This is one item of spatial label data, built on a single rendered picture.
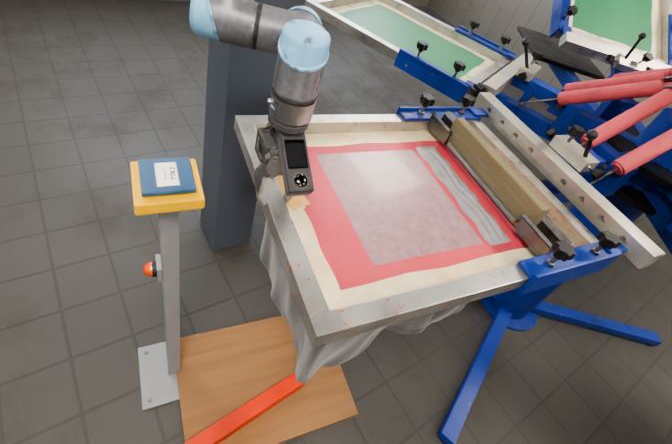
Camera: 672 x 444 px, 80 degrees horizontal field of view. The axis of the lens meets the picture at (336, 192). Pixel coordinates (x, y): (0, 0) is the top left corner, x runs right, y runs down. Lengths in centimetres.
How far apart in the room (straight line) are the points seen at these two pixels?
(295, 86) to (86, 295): 143
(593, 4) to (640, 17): 25
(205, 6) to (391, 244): 56
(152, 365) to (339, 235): 105
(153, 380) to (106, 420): 17
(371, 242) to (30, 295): 142
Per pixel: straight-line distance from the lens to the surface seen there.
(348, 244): 82
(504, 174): 107
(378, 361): 183
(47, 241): 207
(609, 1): 250
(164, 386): 166
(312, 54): 61
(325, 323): 67
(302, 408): 165
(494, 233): 103
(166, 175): 87
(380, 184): 99
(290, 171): 67
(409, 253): 86
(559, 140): 132
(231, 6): 72
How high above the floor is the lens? 156
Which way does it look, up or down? 42 degrees down
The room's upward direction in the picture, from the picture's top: 20 degrees clockwise
